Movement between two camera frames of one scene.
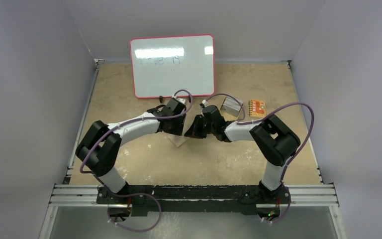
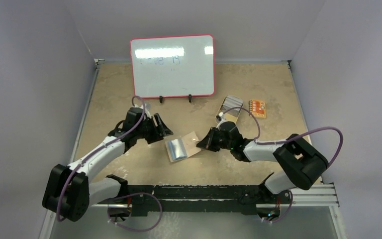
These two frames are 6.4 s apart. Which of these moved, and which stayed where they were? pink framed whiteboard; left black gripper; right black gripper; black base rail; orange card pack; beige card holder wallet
Moved: beige card holder wallet; left black gripper; right black gripper
Stayed: orange card pack; pink framed whiteboard; black base rail
